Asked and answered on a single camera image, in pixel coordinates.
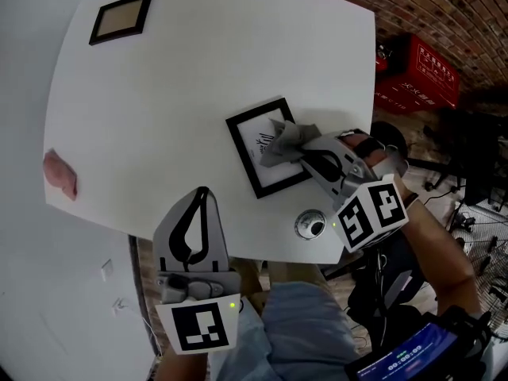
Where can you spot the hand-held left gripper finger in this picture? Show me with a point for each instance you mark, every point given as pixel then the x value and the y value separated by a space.
pixel 217 248
pixel 162 248

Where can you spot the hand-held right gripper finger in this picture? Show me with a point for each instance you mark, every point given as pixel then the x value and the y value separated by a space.
pixel 331 193
pixel 333 143

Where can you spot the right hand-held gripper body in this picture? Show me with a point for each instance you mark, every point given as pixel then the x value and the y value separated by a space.
pixel 369 216

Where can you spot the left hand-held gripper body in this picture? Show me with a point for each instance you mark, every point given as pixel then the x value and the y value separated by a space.
pixel 198 320

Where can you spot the grey wiping cloth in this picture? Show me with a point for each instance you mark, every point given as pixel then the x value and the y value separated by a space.
pixel 285 143

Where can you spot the black frame white picture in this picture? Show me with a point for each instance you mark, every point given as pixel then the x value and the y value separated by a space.
pixel 242 149

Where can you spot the black frame tan picture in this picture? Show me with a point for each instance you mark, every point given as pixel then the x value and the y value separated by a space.
pixel 119 18

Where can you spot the person's left forearm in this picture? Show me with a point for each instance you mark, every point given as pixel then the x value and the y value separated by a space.
pixel 182 365

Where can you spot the person's right forearm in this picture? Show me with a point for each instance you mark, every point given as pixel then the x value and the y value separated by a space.
pixel 444 260

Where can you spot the person's right hand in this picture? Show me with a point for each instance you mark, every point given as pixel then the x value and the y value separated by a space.
pixel 371 159

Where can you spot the black wrist band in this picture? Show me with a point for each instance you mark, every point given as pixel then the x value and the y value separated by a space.
pixel 412 199

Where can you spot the khaki trousers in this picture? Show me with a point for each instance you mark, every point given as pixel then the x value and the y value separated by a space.
pixel 285 272

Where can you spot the light blue shirt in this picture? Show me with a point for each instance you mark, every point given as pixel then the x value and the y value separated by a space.
pixel 301 332

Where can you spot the red fire extinguisher box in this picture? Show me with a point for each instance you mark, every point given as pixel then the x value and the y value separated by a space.
pixel 424 78

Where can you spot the tall black office chair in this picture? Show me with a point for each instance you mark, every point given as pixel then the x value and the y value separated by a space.
pixel 476 153

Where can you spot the pink cloth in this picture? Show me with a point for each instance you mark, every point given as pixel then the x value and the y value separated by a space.
pixel 59 173

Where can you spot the phone with blue screen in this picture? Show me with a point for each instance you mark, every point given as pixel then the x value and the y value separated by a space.
pixel 405 355

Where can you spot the white table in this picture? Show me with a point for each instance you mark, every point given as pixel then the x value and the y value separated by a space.
pixel 178 105

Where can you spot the white wall socket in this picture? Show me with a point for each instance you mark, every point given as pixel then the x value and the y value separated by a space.
pixel 120 307
pixel 107 270

